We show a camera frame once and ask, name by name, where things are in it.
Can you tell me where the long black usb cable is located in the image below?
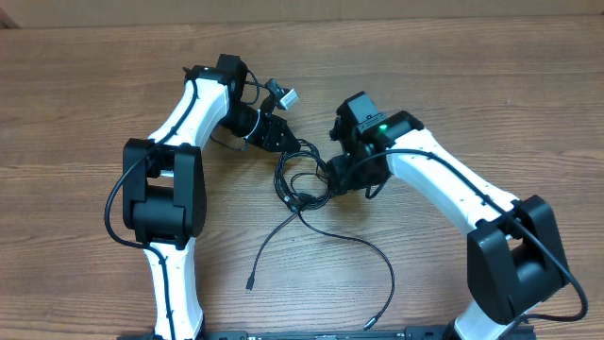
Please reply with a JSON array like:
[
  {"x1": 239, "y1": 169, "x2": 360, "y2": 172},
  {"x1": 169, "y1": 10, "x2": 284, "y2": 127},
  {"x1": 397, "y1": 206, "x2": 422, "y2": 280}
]
[{"x1": 244, "y1": 207, "x2": 396, "y2": 332}]

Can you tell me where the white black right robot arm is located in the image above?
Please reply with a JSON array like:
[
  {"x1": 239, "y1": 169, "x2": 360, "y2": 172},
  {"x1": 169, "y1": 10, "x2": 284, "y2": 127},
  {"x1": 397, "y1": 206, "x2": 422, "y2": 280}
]
[{"x1": 327, "y1": 92, "x2": 588, "y2": 339}]

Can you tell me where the cardboard back wall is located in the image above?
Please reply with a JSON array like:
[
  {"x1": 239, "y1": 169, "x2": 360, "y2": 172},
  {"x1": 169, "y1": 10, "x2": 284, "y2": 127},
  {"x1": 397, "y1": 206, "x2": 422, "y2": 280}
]
[{"x1": 1, "y1": 0, "x2": 603, "y2": 28}]

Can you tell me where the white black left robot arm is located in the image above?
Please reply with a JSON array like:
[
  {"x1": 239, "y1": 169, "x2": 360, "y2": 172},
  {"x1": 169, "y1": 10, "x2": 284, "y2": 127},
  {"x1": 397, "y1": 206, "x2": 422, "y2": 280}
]
[{"x1": 104, "y1": 54, "x2": 301, "y2": 339}]

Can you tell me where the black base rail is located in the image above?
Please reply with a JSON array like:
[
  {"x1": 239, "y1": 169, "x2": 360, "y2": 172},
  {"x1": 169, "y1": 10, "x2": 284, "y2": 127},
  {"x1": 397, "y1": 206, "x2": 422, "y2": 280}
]
[{"x1": 117, "y1": 325, "x2": 473, "y2": 340}]

